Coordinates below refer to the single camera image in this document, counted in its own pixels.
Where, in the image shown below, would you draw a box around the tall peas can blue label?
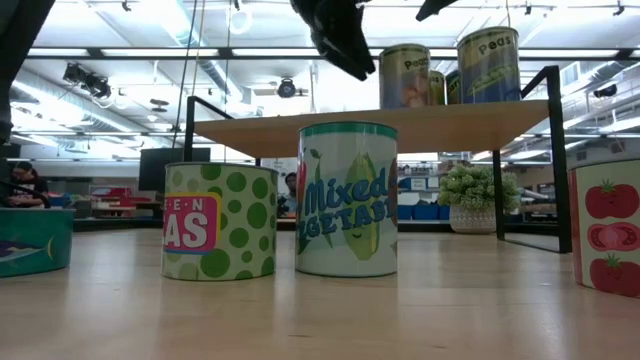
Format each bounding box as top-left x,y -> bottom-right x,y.
456,26 -> 522,105

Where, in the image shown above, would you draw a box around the yellow-green labelled can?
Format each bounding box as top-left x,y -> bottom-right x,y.
428,69 -> 447,107

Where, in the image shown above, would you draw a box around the dark green labelled can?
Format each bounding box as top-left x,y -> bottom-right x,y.
444,68 -> 462,106

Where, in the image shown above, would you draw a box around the mixed vegetables can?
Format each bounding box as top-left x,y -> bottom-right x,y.
294,121 -> 400,279

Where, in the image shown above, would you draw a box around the green dotted peas can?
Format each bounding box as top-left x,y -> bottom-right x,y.
160,161 -> 280,282

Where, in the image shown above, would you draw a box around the wooden shelf black metal legs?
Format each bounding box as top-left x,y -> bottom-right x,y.
183,64 -> 573,254

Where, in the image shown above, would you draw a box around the person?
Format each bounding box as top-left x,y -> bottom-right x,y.
276,171 -> 300,217
1,160 -> 51,209

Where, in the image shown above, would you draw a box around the green potted plant white pot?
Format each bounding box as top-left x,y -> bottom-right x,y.
437,163 -> 522,235

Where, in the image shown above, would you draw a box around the black overhead crossbar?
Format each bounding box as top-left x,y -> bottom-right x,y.
27,46 -> 640,60

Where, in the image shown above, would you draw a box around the blue storage bin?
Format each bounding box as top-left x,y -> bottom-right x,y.
409,203 -> 442,221

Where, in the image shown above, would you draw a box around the black monitor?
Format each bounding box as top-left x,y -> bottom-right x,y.
138,147 -> 212,194

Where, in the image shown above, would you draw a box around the black ceiling spotlight cluster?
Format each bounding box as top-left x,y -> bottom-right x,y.
62,62 -> 112,100

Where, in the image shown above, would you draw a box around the red storage bin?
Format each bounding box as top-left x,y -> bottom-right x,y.
89,186 -> 134,211

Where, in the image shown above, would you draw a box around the black hanging cable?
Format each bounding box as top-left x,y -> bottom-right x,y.
172,0 -> 201,150

